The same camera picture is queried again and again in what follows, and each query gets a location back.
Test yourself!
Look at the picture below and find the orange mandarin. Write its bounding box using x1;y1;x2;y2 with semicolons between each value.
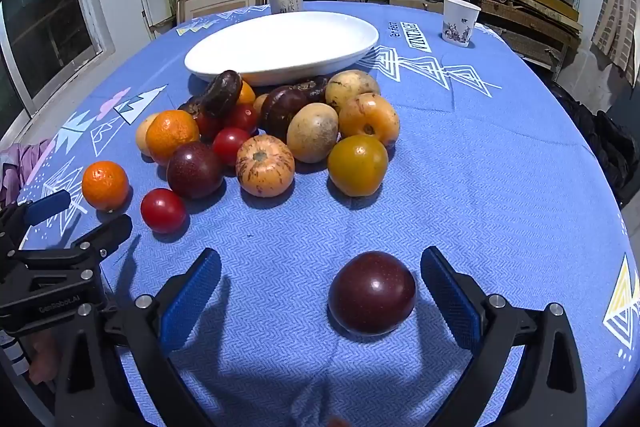
81;161;130;212
146;110;201;168

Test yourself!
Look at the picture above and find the tan yellow passion fruit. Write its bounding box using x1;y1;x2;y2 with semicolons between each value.
286;103;340;164

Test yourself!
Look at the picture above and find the black bag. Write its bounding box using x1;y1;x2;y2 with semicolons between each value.
550;82;638;208

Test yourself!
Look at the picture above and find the white oval plate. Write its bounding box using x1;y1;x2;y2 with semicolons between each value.
184;11;380;88

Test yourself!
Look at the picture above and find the purple cloth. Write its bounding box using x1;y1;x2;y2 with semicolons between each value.
0;142;51;208

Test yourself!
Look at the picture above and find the blue patterned tablecloth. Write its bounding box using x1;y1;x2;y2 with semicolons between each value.
15;2;640;427

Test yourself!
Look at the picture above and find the striped orange tomato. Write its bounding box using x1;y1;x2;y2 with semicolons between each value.
235;135;296;198

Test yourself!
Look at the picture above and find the brick pattern cloth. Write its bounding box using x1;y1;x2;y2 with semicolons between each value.
590;0;640;88

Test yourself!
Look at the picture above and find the white floral paper cup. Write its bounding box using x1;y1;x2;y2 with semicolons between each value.
441;0;482;48

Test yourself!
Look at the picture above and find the red tomato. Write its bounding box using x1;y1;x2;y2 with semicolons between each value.
192;109;224;142
140;188;188;235
224;103;259;134
212;127;251;166

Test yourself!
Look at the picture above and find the large yellow passion fruit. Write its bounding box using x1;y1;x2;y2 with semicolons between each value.
325;70;381;112

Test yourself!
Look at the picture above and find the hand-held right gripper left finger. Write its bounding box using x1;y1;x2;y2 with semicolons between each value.
54;248;223;427

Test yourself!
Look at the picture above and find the spotted orange-yellow passion fruit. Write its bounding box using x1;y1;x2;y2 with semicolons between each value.
338;93;401;146

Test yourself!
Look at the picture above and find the person's left hand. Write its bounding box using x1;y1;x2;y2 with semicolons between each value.
27;332;63;385

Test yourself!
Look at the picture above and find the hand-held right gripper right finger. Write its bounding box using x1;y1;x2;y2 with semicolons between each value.
420;246;588;427

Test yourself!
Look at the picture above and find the white framed window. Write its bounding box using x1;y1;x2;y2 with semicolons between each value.
0;0;116;118

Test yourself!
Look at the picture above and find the amber yellow tomato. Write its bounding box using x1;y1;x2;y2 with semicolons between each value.
327;135;389;198

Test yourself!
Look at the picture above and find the pale yellow round fruit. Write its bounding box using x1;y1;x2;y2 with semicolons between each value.
135;113;162;158

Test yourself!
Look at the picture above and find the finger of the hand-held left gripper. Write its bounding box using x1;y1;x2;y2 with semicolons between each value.
20;213;134;268
0;189;72;258

